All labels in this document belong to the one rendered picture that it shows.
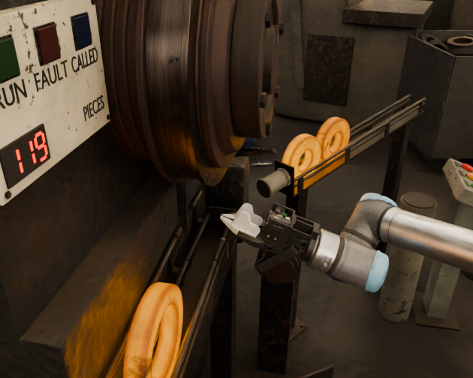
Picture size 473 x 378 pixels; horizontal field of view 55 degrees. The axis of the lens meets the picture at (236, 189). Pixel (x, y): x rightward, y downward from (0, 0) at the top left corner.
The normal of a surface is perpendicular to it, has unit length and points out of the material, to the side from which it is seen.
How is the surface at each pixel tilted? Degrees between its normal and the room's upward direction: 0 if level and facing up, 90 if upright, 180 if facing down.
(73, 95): 90
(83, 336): 90
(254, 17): 51
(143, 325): 30
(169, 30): 69
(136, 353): 55
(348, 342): 0
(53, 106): 90
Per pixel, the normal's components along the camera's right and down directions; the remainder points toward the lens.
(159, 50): -0.18, 0.24
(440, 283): -0.19, 0.47
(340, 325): 0.01, -0.88
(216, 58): 0.27, 0.29
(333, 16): -0.43, 0.43
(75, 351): 0.98, 0.11
